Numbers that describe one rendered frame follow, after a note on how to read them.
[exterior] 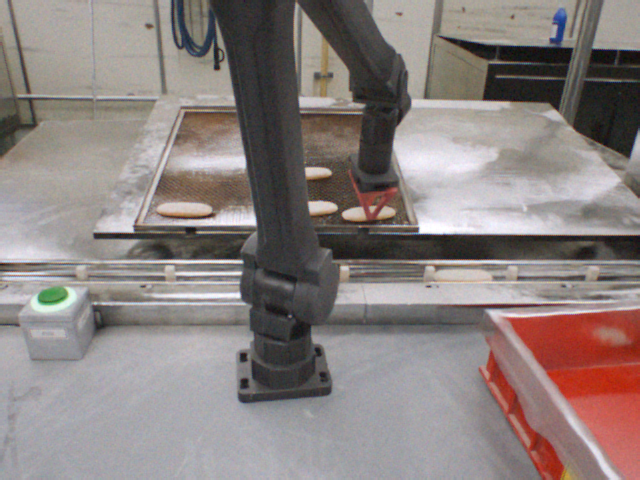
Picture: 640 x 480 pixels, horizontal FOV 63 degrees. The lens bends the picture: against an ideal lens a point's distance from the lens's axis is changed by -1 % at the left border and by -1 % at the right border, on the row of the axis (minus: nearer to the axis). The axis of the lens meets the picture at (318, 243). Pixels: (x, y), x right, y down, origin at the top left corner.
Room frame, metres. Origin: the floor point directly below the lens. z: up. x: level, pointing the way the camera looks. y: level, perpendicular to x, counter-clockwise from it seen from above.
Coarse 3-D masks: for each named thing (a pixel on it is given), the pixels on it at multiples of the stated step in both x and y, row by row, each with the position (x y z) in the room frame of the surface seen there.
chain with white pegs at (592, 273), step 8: (80, 272) 0.70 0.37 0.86; (168, 272) 0.71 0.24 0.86; (344, 272) 0.73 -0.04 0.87; (432, 272) 0.74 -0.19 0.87; (512, 272) 0.75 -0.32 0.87; (592, 272) 0.75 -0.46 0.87; (0, 280) 0.70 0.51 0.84; (80, 280) 0.70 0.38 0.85; (88, 280) 0.71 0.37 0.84; (168, 280) 0.71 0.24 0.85; (344, 280) 0.73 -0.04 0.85; (424, 280) 0.74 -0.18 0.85; (432, 280) 0.74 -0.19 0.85; (512, 280) 0.75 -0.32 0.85; (592, 280) 0.75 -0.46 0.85
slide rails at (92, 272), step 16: (0, 272) 0.72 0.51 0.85; (16, 272) 0.72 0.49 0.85; (32, 272) 0.72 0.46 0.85; (48, 272) 0.72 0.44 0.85; (64, 272) 0.72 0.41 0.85; (96, 272) 0.73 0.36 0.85; (112, 272) 0.73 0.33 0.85; (128, 272) 0.73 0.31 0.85; (144, 272) 0.73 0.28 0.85; (160, 272) 0.73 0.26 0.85; (176, 272) 0.74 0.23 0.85; (192, 272) 0.74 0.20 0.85; (208, 272) 0.74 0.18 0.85; (224, 272) 0.74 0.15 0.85; (240, 272) 0.74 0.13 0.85; (352, 272) 0.75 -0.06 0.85; (368, 272) 0.76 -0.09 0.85; (384, 272) 0.76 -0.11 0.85; (400, 272) 0.76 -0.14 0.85; (416, 272) 0.76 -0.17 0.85; (496, 272) 0.77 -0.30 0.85; (528, 272) 0.77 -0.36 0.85; (544, 272) 0.78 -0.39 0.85; (560, 272) 0.78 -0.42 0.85; (576, 272) 0.78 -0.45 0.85; (608, 272) 0.78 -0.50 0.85; (624, 272) 0.78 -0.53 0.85
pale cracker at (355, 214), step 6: (348, 210) 0.88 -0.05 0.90; (354, 210) 0.88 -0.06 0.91; (360, 210) 0.88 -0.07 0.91; (372, 210) 0.88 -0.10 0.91; (384, 210) 0.88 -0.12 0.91; (390, 210) 0.89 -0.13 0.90; (348, 216) 0.87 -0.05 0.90; (354, 216) 0.86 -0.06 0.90; (360, 216) 0.86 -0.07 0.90; (378, 216) 0.87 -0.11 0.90; (384, 216) 0.87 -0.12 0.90; (390, 216) 0.88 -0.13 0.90
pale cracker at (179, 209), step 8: (160, 208) 0.86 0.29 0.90; (168, 208) 0.86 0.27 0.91; (176, 208) 0.86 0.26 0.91; (184, 208) 0.86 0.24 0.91; (192, 208) 0.86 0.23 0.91; (200, 208) 0.87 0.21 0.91; (208, 208) 0.87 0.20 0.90; (176, 216) 0.85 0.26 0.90; (184, 216) 0.85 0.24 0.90; (192, 216) 0.85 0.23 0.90; (200, 216) 0.86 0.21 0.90
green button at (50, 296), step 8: (48, 288) 0.59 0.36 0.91; (56, 288) 0.59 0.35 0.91; (64, 288) 0.59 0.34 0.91; (40, 296) 0.57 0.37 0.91; (48, 296) 0.57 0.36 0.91; (56, 296) 0.57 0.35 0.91; (64, 296) 0.58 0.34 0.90; (40, 304) 0.56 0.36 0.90; (48, 304) 0.56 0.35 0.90; (56, 304) 0.56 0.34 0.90
